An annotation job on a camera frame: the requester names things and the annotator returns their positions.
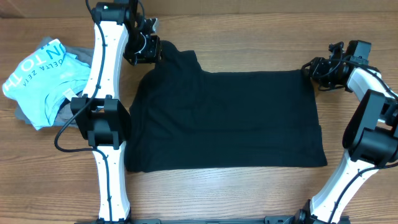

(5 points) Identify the black t-shirt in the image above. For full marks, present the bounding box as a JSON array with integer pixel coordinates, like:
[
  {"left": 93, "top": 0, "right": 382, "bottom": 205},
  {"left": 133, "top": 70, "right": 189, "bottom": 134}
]
[{"left": 124, "top": 41, "right": 327, "bottom": 172}]

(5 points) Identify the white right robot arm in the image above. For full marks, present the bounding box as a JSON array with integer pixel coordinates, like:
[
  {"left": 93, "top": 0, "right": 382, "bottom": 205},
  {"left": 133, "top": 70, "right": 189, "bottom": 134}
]
[{"left": 286, "top": 40, "right": 397, "bottom": 223}]

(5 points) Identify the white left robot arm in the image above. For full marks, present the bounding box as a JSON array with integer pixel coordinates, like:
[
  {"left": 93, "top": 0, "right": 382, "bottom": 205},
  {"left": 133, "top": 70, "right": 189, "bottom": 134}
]
[{"left": 70, "top": 1, "right": 161, "bottom": 223}]

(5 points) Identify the light blue printed t-shirt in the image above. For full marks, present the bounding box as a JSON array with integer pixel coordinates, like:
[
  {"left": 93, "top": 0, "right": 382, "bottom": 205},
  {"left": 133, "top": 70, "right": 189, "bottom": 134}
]
[{"left": 2, "top": 38, "right": 93, "bottom": 131}]

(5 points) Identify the grey folded garment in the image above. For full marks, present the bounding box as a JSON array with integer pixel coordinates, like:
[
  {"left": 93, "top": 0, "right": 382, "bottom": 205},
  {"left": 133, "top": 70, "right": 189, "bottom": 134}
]
[{"left": 14, "top": 36, "right": 96, "bottom": 128}]

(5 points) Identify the brown cardboard backboard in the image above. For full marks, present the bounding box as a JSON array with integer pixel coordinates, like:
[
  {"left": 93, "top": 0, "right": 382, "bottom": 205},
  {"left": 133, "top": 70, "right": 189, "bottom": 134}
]
[{"left": 1, "top": 0, "right": 397, "bottom": 18}]

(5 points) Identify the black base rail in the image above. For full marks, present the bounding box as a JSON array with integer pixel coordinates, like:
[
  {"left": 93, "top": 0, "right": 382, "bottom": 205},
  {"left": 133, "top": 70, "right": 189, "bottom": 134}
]
[{"left": 74, "top": 215, "right": 351, "bottom": 224}]

